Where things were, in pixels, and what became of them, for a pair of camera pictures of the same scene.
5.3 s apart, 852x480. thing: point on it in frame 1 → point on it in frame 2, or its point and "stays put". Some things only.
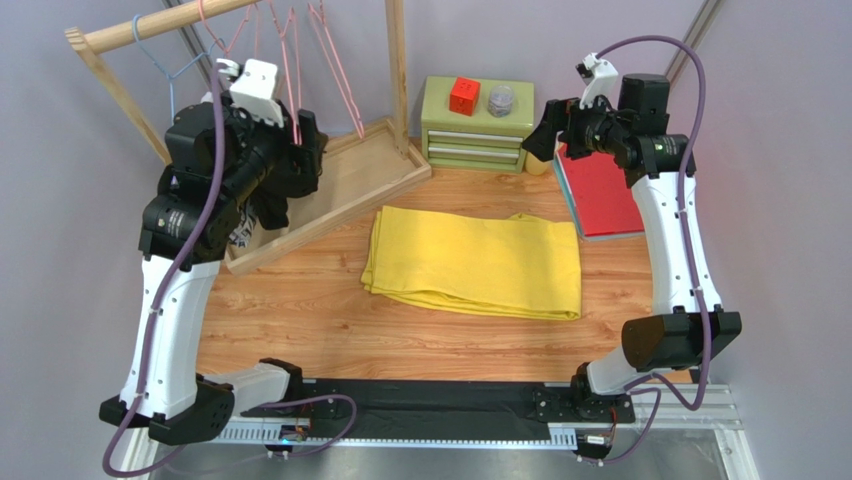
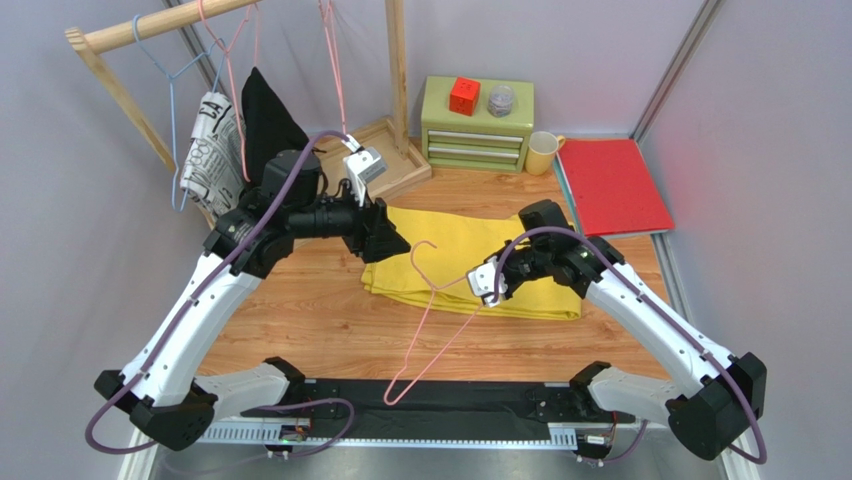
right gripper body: (562, 124) → (509, 272)
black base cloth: (430, 409) stays put
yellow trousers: (489, 262) stays put
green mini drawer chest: (481, 140) stays put
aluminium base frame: (678, 432) stays put
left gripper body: (264, 148) → (358, 237)
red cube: (464, 96) stays put
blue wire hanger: (170, 77) stays put
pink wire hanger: (296, 70) → (432, 290)
